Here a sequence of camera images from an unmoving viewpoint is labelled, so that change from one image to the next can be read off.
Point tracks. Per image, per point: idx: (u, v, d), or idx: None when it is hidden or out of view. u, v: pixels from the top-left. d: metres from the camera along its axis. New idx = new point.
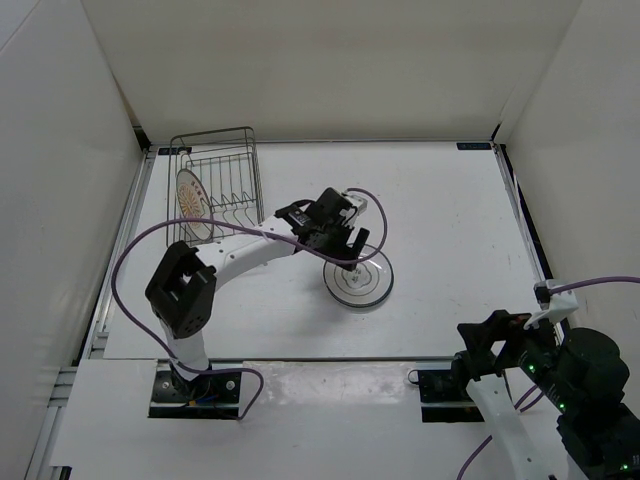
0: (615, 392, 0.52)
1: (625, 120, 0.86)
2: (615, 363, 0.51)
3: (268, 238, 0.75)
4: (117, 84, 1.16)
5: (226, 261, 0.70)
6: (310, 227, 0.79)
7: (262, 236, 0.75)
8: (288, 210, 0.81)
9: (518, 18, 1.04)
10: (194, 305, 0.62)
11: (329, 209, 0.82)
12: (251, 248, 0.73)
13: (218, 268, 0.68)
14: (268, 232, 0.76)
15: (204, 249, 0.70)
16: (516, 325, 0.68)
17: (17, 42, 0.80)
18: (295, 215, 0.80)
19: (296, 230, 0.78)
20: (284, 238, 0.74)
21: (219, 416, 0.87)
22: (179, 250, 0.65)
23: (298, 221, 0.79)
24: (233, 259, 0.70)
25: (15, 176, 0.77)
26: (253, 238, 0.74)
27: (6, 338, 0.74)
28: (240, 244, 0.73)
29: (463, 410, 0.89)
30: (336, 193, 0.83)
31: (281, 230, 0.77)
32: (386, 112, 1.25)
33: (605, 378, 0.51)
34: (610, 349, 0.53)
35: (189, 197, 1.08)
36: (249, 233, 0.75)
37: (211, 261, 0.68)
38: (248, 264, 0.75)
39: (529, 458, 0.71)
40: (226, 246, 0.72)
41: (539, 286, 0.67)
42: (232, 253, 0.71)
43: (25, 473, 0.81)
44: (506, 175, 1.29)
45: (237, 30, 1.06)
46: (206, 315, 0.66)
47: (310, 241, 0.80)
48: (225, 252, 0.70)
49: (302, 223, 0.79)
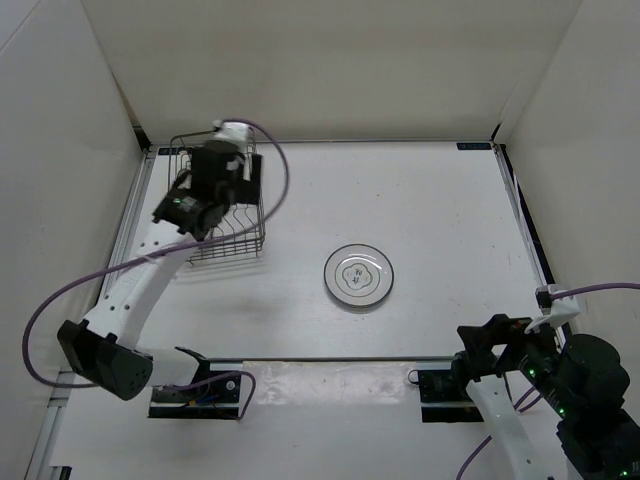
0: (615, 397, 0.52)
1: (625, 120, 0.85)
2: (616, 370, 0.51)
3: (156, 257, 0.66)
4: (117, 84, 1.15)
5: (123, 315, 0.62)
6: (201, 209, 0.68)
7: (148, 261, 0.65)
8: (169, 201, 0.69)
9: (518, 18, 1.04)
10: (123, 372, 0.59)
11: (210, 173, 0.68)
12: (144, 282, 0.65)
13: (119, 325, 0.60)
14: (152, 251, 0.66)
15: (93, 317, 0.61)
16: (515, 329, 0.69)
17: (17, 42, 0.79)
18: (178, 204, 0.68)
19: (188, 223, 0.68)
20: (171, 248, 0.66)
21: (219, 415, 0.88)
22: (70, 332, 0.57)
23: (184, 210, 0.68)
24: (130, 308, 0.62)
25: (15, 176, 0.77)
26: (139, 269, 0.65)
27: (6, 338, 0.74)
28: (130, 285, 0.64)
29: (463, 410, 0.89)
30: (211, 151, 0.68)
31: (166, 238, 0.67)
32: (386, 112, 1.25)
33: (605, 384, 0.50)
34: (612, 356, 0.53)
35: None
36: (134, 265, 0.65)
37: (107, 329, 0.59)
38: (154, 293, 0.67)
39: (529, 460, 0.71)
40: (113, 295, 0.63)
41: (541, 292, 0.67)
42: (126, 303, 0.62)
43: (24, 473, 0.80)
44: (506, 175, 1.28)
45: (237, 31, 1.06)
46: (144, 366, 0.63)
47: (209, 220, 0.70)
48: (117, 305, 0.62)
49: (189, 210, 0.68)
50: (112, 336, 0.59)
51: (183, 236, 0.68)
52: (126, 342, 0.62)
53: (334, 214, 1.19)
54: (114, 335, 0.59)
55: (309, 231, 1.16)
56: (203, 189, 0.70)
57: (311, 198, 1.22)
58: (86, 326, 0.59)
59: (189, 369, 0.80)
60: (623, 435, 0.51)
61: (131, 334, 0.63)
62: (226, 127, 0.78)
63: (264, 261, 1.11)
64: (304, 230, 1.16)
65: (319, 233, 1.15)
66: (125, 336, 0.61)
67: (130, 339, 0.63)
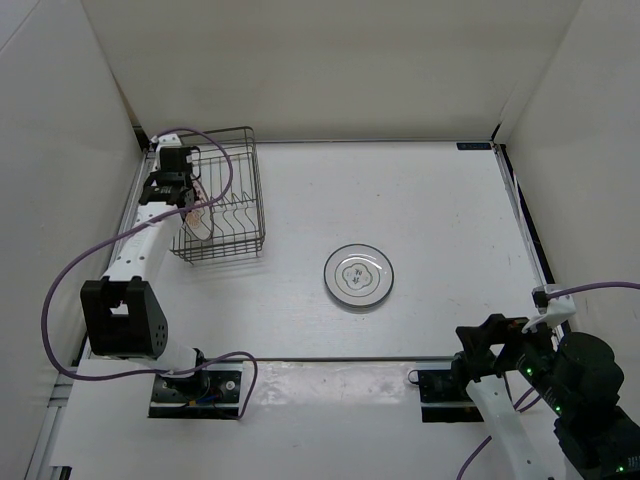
0: (611, 394, 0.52)
1: (624, 120, 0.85)
2: (611, 368, 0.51)
3: (155, 222, 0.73)
4: (117, 85, 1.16)
5: (141, 263, 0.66)
6: (179, 189, 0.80)
7: (149, 226, 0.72)
8: (148, 192, 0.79)
9: (518, 19, 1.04)
10: (150, 314, 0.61)
11: (176, 165, 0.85)
12: (150, 239, 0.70)
13: (141, 272, 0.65)
14: (150, 219, 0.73)
15: (111, 272, 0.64)
16: (513, 329, 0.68)
17: (17, 43, 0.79)
18: (158, 190, 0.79)
19: (173, 200, 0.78)
20: (166, 212, 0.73)
21: (219, 416, 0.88)
22: (95, 288, 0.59)
23: (165, 193, 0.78)
24: (144, 258, 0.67)
25: (15, 175, 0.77)
26: (142, 234, 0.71)
27: (5, 338, 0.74)
28: (138, 244, 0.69)
29: (463, 410, 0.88)
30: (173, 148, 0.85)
31: (159, 210, 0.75)
32: (386, 112, 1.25)
33: (600, 381, 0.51)
34: (607, 354, 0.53)
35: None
36: (136, 232, 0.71)
37: (130, 274, 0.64)
38: (157, 256, 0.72)
39: (529, 460, 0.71)
40: (126, 254, 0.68)
41: (537, 291, 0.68)
42: (141, 254, 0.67)
43: (25, 473, 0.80)
44: (506, 175, 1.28)
45: (237, 31, 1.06)
46: (162, 323, 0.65)
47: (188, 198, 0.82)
48: (132, 259, 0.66)
49: (170, 192, 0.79)
50: (137, 276, 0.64)
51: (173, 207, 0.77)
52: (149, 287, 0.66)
53: (333, 214, 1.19)
54: (138, 276, 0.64)
55: (309, 231, 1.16)
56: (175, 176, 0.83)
57: (311, 198, 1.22)
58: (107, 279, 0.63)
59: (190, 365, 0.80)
60: (620, 432, 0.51)
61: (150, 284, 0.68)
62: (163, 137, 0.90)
63: (265, 261, 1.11)
64: (305, 230, 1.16)
65: (319, 233, 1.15)
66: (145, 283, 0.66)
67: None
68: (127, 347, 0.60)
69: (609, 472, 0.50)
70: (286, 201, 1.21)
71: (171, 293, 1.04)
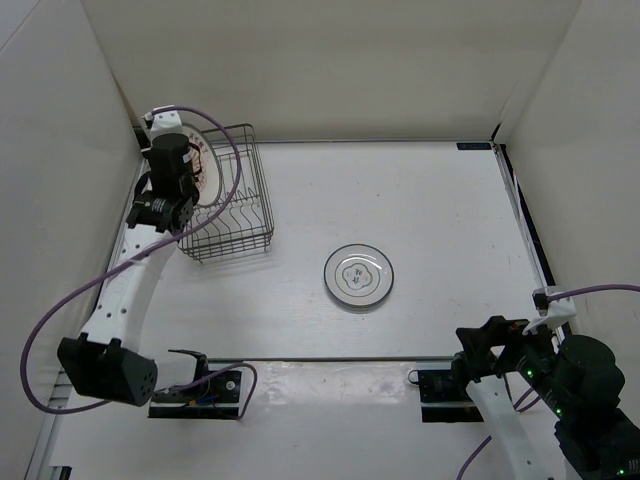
0: (610, 397, 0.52)
1: (625, 120, 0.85)
2: (611, 371, 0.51)
3: (140, 259, 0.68)
4: (117, 84, 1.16)
5: (122, 319, 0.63)
6: (173, 207, 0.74)
7: (134, 264, 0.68)
8: (139, 208, 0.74)
9: (519, 18, 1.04)
10: (130, 375, 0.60)
11: (171, 172, 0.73)
12: (133, 285, 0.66)
13: (121, 332, 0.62)
14: (135, 254, 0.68)
15: (91, 329, 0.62)
16: (513, 331, 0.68)
17: (17, 43, 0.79)
18: (149, 206, 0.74)
19: (165, 223, 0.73)
20: (152, 247, 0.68)
21: (219, 416, 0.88)
22: (72, 353, 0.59)
23: (157, 212, 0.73)
24: (127, 311, 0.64)
25: (15, 175, 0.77)
26: (127, 273, 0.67)
27: (6, 338, 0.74)
28: (120, 292, 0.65)
29: (463, 410, 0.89)
30: (167, 149, 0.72)
31: (146, 239, 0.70)
32: (387, 111, 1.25)
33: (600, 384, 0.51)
34: (606, 357, 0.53)
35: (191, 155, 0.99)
36: (120, 272, 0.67)
37: (109, 335, 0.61)
38: (145, 296, 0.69)
39: (529, 461, 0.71)
40: (107, 303, 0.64)
41: (538, 293, 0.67)
42: (122, 307, 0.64)
43: (25, 473, 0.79)
44: (506, 175, 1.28)
45: (237, 31, 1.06)
46: (148, 368, 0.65)
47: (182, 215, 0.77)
48: (113, 312, 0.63)
49: (162, 210, 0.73)
50: (116, 340, 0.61)
51: (163, 232, 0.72)
52: (129, 345, 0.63)
53: (333, 214, 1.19)
54: (117, 338, 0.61)
55: (309, 230, 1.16)
56: (170, 188, 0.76)
57: (311, 198, 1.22)
58: (86, 338, 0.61)
59: (188, 372, 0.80)
60: (619, 435, 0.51)
61: (133, 337, 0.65)
62: (160, 114, 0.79)
63: (272, 256, 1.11)
64: (305, 230, 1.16)
65: (319, 233, 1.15)
66: (127, 341, 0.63)
67: (132, 345, 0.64)
68: (109, 398, 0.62)
69: (609, 476, 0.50)
70: (287, 201, 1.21)
71: (171, 293, 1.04)
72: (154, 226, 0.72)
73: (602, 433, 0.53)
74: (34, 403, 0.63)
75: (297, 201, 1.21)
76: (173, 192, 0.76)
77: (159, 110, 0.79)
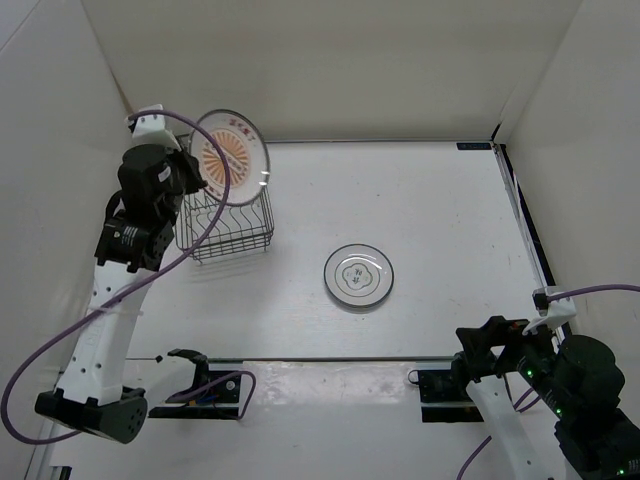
0: (611, 397, 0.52)
1: (625, 120, 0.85)
2: (611, 371, 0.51)
3: (112, 306, 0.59)
4: (118, 84, 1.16)
5: (97, 376, 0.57)
6: (145, 234, 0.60)
7: (105, 312, 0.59)
8: (107, 236, 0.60)
9: (519, 18, 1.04)
10: (110, 424, 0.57)
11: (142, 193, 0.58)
12: (109, 335, 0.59)
13: (98, 389, 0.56)
14: (107, 298, 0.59)
15: (67, 385, 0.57)
16: (513, 331, 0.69)
17: (18, 43, 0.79)
18: (118, 236, 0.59)
19: (138, 258, 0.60)
20: (123, 293, 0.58)
21: (219, 416, 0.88)
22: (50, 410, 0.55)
23: (127, 244, 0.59)
24: (102, 366, 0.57)
25: (15, 175, 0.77)
26: (99, 322, 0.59)
27: (6, 338, 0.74)
28: (94, 343, 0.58)
29: (463, 410, 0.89)
30: (136, 167, 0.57)
31: (118, 281, 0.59)
32: (387, 112, 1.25)
33: (600, 384, 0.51)
34: (606, 357, 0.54)
35: (231, 144, 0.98)
36: (92, 321, 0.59)
37: (86, 394, 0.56)
38: (125, 340, 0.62)
39: (529, 461, 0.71)
40: (81, 355, 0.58)
41: (537, 292, 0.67)
42: (97, 362, 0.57)
43: (25, 473, 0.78)
44: (506, 175, 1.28)
45: (237, 31, 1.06)
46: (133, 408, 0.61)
47: (159, 242, 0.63)
48: (88, 367, 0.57)
49: (133, 241, 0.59)
50: (93, 399, 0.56)
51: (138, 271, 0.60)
52: (110, 399, 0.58)
53: (333, 214, 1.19)
54: (93, 397, 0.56)
55: (309, 230, 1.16)
56: (142, 211, 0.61)
57: (311, 198, 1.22)
58: (61, 395, 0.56)
59: (186, 379, 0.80)
60: (619, 435, 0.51)
61: (115, 389, 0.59)
62: (143, 117, 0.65)
63: (272, 256, 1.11)
64: (305, 231, 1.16)
65: (320, 233, 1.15)
66: (107, 397, 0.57)
67: (114, 397, 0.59)
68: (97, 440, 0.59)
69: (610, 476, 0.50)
70: (287, 201, 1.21)
71: (172, 294, 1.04)
72: (126, 262, 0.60)
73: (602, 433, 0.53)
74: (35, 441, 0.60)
75: (298, 201, 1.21)
76: (147, 216, 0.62)
77: (141, 112, 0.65)
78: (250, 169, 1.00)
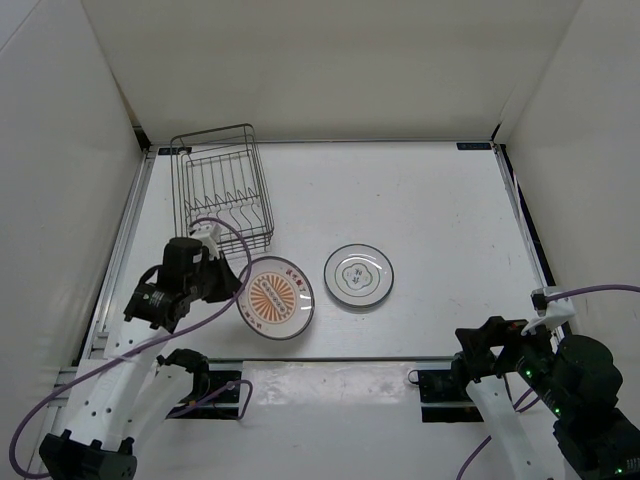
0: (608, 397, 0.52)
1: (625, 120, 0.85)
2: (608, 370, 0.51)
3: (130, 356, 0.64)
4: (118, 84, 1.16)
5: (106, 420, 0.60)
6: (172, 299, 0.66)
7: (123, 362, 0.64)
8: (137, 295, 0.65)
9: (519, 18, 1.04)
10: (106, 473, 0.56)
11: (179, 269, 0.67)
12: (122, 383, 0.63)
13: (103, 434, 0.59)
14: (128, 349, 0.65)
15: (75, 427, 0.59)
16: (512, 331, 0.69)
17: (18, 42, 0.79)
18: (147, 298, 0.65)
19: (162, 317, 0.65)
20: (145, 344, 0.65)
21: (219, 416, 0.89)
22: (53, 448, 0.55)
23: (154, 304, 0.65)
24: (112, 410, 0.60)
25: (15, 175, 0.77)
26: (115, 371, 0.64)
27: (5, 337, 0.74)
28: (109, 388, 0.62)
29: (463, 410, 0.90)
30: (180, 245, 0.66)
31: (140, 335, 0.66)
32: (387, 111, 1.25)
33: (598, 383, 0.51)
34: (604, 356, 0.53)
35: (281, 287, 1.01)
36: (109, 369, 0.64)
37: (91, 436, 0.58)
38: (135, 393, 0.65)
39: (529, 461, 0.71)
40: (94, 401, 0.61)
41: (536, 293, 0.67)
42: (107, 406, 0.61)
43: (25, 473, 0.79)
44: (506, 175, 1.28)
45: (237, 31, 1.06)
46: (126, 465, 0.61)
47: (180, 308, 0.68)
48: (98, 410, 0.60)
49: (160, 303, 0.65)
50: (97, 441, 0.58)
51: (158, 328, 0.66)
52: (111, 446, 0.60)
53: (333, 214, 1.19)
54: (98, 440, 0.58)
55: (309, 231, 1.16)
56: (172, 282, 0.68)
57: (312, 198, 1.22)
58: (68, 436, 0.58)
59: (187, 383, 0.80)
60: (618, 434, 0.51)
61: (117, 438, 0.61)
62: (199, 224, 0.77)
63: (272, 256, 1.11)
64: (305, 231, 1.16)
65: (320, 233, 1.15)
66: (109, 443, 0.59)
67: (114, 445, 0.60)
68: None
69: (608, 475, 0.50)
70: (287, 201, 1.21)
71: None
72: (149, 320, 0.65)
73: (601, 433, 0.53)
74: (20, 472, 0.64)
75: (298, 201, 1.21)
76: (175, 286, 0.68)
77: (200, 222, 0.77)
78: (295, 314, 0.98)
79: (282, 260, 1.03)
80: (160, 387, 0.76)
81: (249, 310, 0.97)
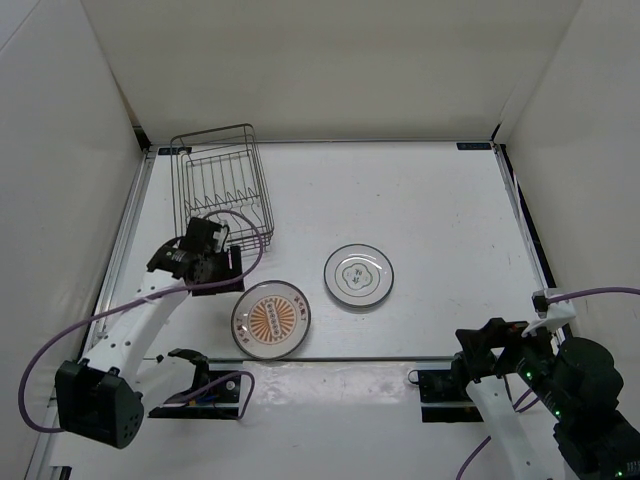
0: (608, 400, 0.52)
1: (624, 120, 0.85)
2: (608, 373, 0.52)
3: (153, 299, 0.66)
4: (118, 84, 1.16)
5: (125, 351, 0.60)
6: (192, 259, 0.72)
7: (146, 301, 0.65)
8: (160, 255, 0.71)
9: (519, 18, 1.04)
10: (119, 401, 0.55)
11: (200, 238, 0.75)
12: (143, 320, 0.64)
13: (120, 363, 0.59)
14: (150, 292, 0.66)
15: (94, 356, 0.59)
16: (512, 333, 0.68)
17: (18, 42, 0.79)
18: (170, 255, 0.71)
19: (183, 269, 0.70)
20: (168, 289, 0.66)
21: (219, 416, 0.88)
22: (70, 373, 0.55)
23: (176, 260, 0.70)
24: (131, 344, 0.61)
25: (15, 176, 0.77)
26: (137, 309, 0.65)
27: (5, 338, 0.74)
28: (130, 324, 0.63)
29: (463, 410, 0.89)
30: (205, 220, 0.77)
31: (162, 282, 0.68)
32: (387, 112, 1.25)
33: (598, 387, 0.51)
34: (604, 359, 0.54)
35: (283, 311, 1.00)
36: (131, 307, 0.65)
37: (109, 364, 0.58)
38: (151, 336, 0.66)
39: (529, 462, 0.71)
40: (115, 336, 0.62)
41: (537, 296, 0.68)
42: (127, 340, 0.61)
43: (25, 473, 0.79)
44: (507, 175, 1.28)
45: (237, 31, 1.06)
46: (137, 409, 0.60)
47: (196, 272, 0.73)
48: (118, 343, 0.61)
49: (182, 258, 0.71)
50: (115, 369, 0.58)
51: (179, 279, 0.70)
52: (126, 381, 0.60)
53: (332, 214, 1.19)
54: (116, 369, 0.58)
55: (309, 231, 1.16)
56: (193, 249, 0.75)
57: (312, 198, 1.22)
58: (86, 363, 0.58)
59: (186, 380, 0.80)
60: (618, 436, 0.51)
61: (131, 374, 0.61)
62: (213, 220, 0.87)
63: (272, 256, 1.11)
64: (305, 231, 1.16)
65: (320, 233, 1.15)
66: (125, 374, 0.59)
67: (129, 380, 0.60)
68: (93, 428, 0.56)
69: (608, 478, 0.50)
70: (287, 201, 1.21)
71: None
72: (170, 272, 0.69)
73: (601, 436, 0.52)
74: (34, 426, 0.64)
75: (299, 201, 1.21)
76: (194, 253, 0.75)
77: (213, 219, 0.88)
78: (288, 339, 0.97)
79: (295, 287, 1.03)
80: (162, 369, 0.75)
81: (243, 324, 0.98)
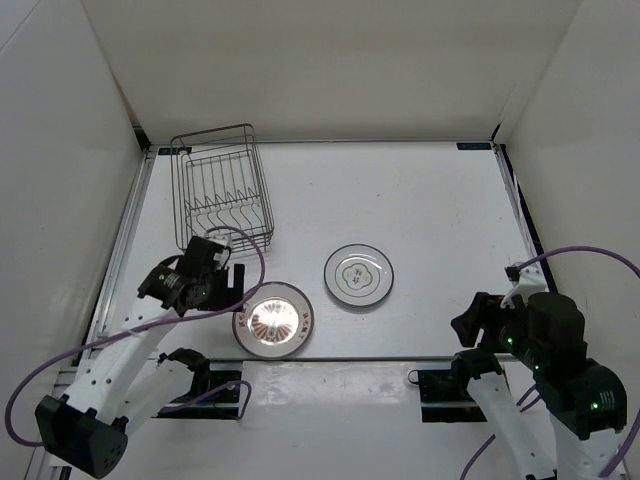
0: (578, 340, 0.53)
1: (625, 120, 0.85)
2: (571, 313, 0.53)
3: (138, 332, 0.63)
4: (118, 84, 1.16)
5: (104, 389, 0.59)
6: (186, 283, 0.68)
7: (131, 336, 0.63)
8: (153, 278, 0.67)
9: (519, 18, 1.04)
10: (96, 442, 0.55)
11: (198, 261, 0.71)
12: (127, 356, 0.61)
13: (99, 404, 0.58)
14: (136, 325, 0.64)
15: (73, 392, 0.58)
16: (494, 303, 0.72)
17: (18, 42, 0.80)
18: (163, 279, 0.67)
19: (174, 297, 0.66)
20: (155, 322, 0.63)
21: (219, 416, 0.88)
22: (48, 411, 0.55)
23: (169, 285, 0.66)
24: (112, 381, 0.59)
25: (15, 176, 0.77)
26: (122, 343, 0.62)
27: (5, 338, 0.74)
28: (113, 359, 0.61)
29: (463, 410, 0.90)
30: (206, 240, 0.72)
31: (151, 313, 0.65)
32: (387, 112, 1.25)
33: (564, 327, 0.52)
34: (568, 304, 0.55)
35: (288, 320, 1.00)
36: (116, 341, 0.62)
37: (87, 404, 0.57)
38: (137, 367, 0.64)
39: (533, 453, 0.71)
40: (97, 370, 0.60)
41: (508, 267, 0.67)
42: (108, 377, 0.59)
43: (25, 473, 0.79)
44: (507, 175, 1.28)
45: (237, 31, 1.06)
46: (119, 441, 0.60)
47: (189, 297, 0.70)
48: (98, 380, 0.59)
49: (175, 284, 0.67)
50: (92, 410, 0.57)
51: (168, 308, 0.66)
52: (105, 417, 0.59)
53: (332, 214, 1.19)
54: (93, 409, 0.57)
55: (309, 231, 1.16)
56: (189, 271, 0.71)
57: (312, 198, 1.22)
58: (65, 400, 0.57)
59: (186, 384, 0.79)
60: (591, 375, 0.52)
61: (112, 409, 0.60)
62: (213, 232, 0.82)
63: (272, 256, 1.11)
64: (305, 230, 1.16)
65: (320, 233, 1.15)
66: (104, 413, 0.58)
67: (108, 417, 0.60)
68: (72, 458, 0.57)
69: (584, 413, 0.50)
70: (287, 201, 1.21)
71: None
72: (160, 300, 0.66)
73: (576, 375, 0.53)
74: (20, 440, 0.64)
75: (299, 201, 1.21)
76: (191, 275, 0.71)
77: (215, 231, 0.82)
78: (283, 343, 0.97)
79: (309, 303, 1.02)
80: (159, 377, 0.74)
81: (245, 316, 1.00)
